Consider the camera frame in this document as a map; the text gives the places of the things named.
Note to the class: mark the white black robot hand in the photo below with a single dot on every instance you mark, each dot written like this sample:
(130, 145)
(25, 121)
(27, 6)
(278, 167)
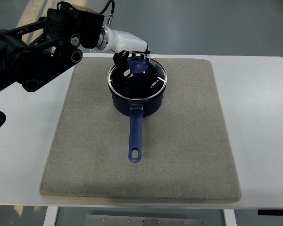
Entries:
(122, 44)

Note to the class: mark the glass pot lid blue knob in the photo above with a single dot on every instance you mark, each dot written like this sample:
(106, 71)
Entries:
(141, 85)

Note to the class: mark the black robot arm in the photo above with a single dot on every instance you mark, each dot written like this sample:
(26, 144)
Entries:
(35, 54)

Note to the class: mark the dark blue saucepan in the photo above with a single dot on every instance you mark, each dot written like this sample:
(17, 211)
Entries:
(136, 110)

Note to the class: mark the grey fabric mat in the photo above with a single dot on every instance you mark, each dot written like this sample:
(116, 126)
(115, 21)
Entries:
(186, 152)

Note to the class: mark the white table leg left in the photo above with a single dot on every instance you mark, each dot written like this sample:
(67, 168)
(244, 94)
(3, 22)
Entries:
(51, 216)

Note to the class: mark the white table leg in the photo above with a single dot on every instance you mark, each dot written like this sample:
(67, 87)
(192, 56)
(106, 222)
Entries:
(229, 216)
(51, 216)

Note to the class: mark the white table leg right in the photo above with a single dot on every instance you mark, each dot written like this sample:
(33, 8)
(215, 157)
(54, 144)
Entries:
(229, 216)

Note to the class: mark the black table control panel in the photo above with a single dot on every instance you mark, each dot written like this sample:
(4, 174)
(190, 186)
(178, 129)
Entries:
(270, 212)

